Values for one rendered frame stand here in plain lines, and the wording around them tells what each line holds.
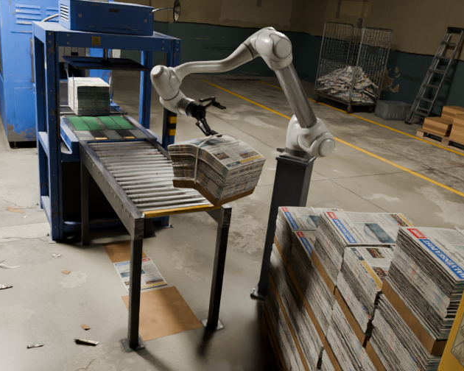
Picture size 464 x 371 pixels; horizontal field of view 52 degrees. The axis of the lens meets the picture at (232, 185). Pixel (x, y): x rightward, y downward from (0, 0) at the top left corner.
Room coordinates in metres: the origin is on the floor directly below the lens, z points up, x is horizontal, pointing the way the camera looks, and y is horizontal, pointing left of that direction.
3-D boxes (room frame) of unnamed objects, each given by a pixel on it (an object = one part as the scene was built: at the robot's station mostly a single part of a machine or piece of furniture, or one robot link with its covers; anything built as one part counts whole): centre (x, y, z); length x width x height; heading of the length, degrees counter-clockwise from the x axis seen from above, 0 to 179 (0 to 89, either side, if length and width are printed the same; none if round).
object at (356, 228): (1.73, -0.60, 1.06); 0.37 x 0.29 x 0.01; 101
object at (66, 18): (3.69, 1.08, 1.65); 0.60 x 0.45 x 0.20; 120
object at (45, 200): (3.69, 1.08, 0.38); 0.94 x 0.69 x 0.63; 120
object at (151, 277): (2.85, 0.57, 0.00); 0.37 x 0.28 x 0.01; 30
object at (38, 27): (3.69, 1.08, 1.50); 0.94 x 0.68 x 0.10; 120
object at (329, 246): (1.73, -0.59, 0.95); 0.38 x 0.29 x 0.23; 101
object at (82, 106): (4.19, 1.37, 0.93); 0.38 x 0.30 x 0.26; 30
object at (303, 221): (1.87, -0.56, 0.42); 1.17 x 0.39 x 0.83; 11
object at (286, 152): (2.82, -0.36, 1.03); 0.22 x 0.18 x 0.06; 68
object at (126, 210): (2.69, 0.78, 0.74); 1.34 x 0.05 x 0.12; 30
